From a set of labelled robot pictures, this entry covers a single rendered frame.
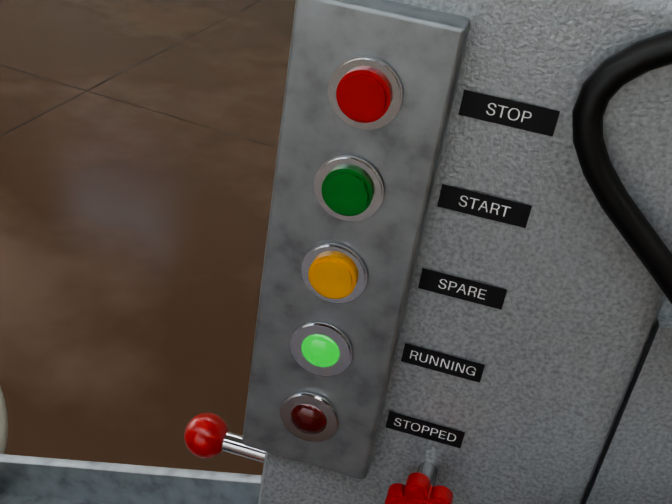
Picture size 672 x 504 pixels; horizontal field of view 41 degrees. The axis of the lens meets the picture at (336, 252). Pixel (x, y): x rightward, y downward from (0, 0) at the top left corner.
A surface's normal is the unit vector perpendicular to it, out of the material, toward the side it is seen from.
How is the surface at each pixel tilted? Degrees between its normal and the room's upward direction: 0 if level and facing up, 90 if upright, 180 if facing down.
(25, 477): 90
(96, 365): 0
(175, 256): 0
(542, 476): 90
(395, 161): 90
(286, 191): 90
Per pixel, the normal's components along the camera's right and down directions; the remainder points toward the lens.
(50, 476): -0.25, 0.48
